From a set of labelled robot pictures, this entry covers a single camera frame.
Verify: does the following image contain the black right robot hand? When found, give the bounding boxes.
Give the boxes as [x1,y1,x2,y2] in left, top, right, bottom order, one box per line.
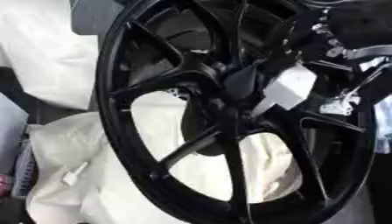
[221,37,328,118]

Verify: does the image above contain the black spoked wheel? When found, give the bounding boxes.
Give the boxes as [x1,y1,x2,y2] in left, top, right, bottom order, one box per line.
[93,0,380,224]

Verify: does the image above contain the white pin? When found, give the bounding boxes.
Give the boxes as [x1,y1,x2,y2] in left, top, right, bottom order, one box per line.
[59,161,92,187]

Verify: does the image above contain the pale blue cloth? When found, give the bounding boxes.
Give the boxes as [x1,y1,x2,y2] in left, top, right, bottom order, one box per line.
[372,95,392,155]

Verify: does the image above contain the grey panel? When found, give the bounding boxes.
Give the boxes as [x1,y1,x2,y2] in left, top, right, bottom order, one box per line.
[68,0,128,37]

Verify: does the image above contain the white padded cushion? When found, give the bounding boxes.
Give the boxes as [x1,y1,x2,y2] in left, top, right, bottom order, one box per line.
[23,90,305,224]

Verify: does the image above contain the white draped sheet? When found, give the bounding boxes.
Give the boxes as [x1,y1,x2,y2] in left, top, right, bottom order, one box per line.
[0,0,102,111]

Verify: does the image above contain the striped fabric bag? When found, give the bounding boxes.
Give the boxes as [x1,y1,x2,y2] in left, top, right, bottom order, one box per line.
[10,139,39,198]

